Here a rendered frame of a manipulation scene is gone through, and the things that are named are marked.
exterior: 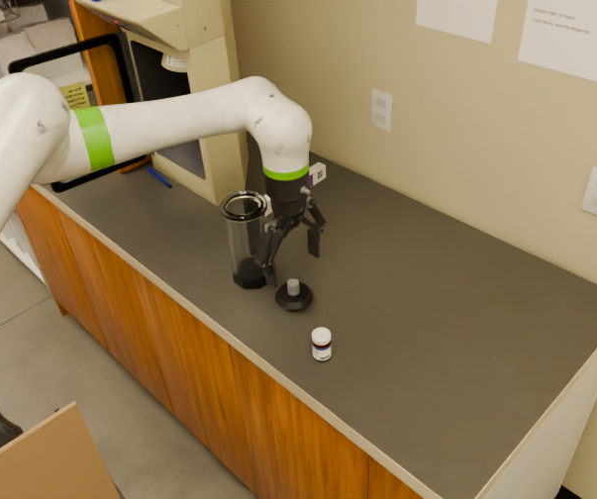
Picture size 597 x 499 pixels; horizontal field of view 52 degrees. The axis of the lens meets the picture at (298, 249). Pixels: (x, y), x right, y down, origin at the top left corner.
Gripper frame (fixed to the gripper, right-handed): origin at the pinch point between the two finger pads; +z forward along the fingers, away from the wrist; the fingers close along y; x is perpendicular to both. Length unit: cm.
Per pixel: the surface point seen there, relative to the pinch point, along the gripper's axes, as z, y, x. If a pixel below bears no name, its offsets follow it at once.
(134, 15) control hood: -45, 3, 51
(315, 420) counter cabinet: 24.7, -14.5, -19.7
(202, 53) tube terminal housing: -32, 16, 46
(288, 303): 8.4, -3.6, -1.5
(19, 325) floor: 107, -30, 154
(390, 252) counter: 11.8, 29.3, -5.5
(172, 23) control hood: -42, 9, 46
